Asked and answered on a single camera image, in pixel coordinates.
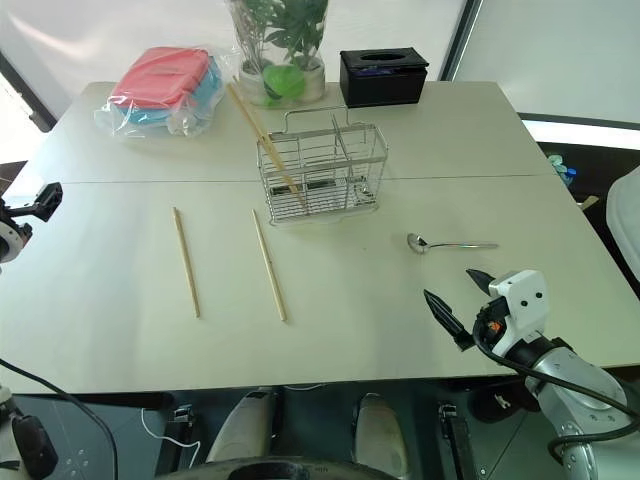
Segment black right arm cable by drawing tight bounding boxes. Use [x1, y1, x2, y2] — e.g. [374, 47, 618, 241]
[472, 319, 640, 459]

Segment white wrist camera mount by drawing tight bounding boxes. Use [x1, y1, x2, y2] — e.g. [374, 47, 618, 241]
[0, 218, 33, 265]
[488, 269, 548, 354]

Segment black table leg stand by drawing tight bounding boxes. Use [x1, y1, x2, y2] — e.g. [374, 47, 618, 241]
[436, 402, 477, 480]
[167, 403, 197, 437]

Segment white board with frame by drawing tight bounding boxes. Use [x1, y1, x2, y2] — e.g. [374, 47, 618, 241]
[438, 0, 640, 125]

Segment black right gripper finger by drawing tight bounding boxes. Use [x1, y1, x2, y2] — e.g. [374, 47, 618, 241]
[423, 288, 473, 352]
[465, 268, 495, 297]

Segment silver metal spoon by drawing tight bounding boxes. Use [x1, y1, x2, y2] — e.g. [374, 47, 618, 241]
[405, 232, 500, 256]

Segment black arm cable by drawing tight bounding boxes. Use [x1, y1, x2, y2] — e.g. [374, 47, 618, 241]
[0, 357, 120, 480]
[472, 319, 640, 459]

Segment metal wire cutlery basket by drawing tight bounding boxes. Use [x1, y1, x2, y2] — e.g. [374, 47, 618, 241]
[255, 106, 391, 228]

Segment white thin floor cable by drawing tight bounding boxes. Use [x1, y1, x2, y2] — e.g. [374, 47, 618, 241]
[141, 405, 202, 467]

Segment green artificial plant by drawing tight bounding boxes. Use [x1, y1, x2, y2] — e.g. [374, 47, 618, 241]
[225, 0, 332, 71]

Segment black tissue box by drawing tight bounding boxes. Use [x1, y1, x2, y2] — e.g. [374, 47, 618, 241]
[338, 46, 430, 110]

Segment grey rounded robot foot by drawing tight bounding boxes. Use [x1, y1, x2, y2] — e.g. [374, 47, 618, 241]
[206, 391, 277, 464]
[351, 393, 410, 480]

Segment blue lunch box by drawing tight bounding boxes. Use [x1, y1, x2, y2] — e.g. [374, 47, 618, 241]
[116, 55, 225, 127]

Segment white chair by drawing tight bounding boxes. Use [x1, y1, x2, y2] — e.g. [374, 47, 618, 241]
[605, 165, 640, 302]

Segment white plant pot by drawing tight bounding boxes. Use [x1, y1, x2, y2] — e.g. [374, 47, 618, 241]
[238, 58, 327, 108]

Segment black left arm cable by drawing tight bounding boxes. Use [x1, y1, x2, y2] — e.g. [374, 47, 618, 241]
[0, 357, 120, 480]

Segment clear plastic bag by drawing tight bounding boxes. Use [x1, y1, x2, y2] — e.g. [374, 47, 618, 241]
[93, 43, 242, 145]

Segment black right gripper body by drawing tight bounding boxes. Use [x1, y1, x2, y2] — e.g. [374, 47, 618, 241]
[471, 295, 512, 354]

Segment green round plastic item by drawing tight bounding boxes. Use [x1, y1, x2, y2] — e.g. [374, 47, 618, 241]
[260, 63, 306, 109]

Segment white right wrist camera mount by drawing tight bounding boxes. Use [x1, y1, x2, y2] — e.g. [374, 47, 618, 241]
[488, 269, 548, 354]

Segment wooden chopstick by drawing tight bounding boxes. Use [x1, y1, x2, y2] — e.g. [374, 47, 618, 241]
[227, 82, 304, 205]
[171, 206, 202, 319]
[251, 208, 289, 323]
[231, 74, 307, 201]

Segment green and blue small items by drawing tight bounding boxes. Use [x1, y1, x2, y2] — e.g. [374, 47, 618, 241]
[546, 153, 580, 187]

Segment pink lunch box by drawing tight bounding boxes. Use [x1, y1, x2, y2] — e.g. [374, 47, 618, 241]
[110, 45, 211, 109]

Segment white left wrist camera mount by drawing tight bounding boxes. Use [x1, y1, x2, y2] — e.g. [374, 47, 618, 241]
[0, 218, 33, 265]

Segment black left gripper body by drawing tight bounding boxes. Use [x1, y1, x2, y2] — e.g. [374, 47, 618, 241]
[31, 181, 65, 224]

